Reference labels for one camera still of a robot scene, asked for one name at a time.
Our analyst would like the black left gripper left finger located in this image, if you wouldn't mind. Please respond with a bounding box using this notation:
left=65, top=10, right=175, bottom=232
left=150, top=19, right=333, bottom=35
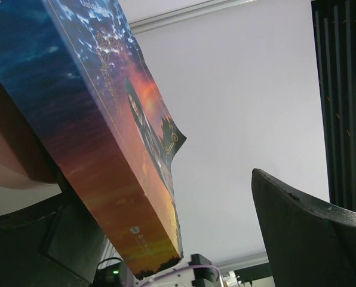
left=0, top=173, right=108, bottom=286

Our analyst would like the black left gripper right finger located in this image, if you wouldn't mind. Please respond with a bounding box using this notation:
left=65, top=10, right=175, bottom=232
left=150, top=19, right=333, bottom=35
left=251, top=169, right=356, bottom=286

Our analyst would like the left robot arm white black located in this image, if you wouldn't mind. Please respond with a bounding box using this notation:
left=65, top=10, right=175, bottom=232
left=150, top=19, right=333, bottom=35
left=0, top=169, right=356, bottom=286

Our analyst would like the blue Jane Eyre book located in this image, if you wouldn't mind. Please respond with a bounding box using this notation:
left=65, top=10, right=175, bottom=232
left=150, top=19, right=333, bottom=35
left=0, top=1, right=184, bottom=280

